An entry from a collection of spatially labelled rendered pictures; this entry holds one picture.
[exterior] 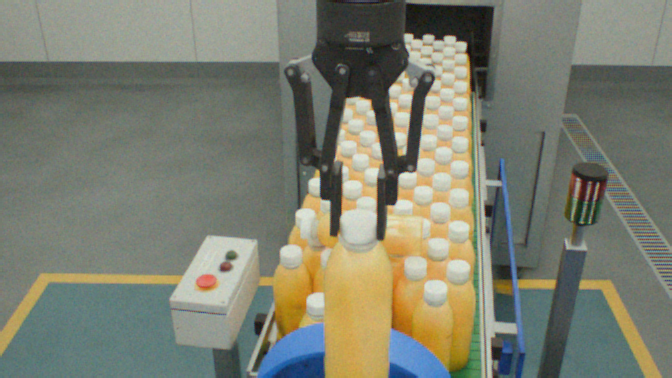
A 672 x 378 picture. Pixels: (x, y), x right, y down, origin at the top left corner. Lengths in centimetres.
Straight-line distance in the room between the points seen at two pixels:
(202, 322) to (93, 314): 184
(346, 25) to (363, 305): 28
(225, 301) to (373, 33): 70
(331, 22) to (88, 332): 247
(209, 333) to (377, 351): 52
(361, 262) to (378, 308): 6
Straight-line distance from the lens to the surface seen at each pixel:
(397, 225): 118
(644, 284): 326
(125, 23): 536
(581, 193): 126
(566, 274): 136
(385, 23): 55
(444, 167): 159
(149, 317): 292
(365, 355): 73
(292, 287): 124
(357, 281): 67
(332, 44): 56
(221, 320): 117
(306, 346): 88
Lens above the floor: 182
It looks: 29 degrees down
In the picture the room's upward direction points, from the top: straight up
